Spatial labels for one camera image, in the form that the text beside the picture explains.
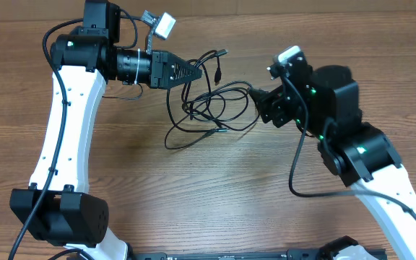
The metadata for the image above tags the black USB cable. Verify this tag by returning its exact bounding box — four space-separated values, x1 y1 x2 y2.
163 48 267 151
178 53 261 133

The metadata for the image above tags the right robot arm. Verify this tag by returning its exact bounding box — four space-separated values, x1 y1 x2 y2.
250 62 416 259

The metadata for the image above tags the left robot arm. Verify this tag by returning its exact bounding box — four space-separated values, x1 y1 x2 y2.
9 1 202 259

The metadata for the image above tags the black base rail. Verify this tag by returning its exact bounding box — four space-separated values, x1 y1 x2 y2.
127 249 319 260

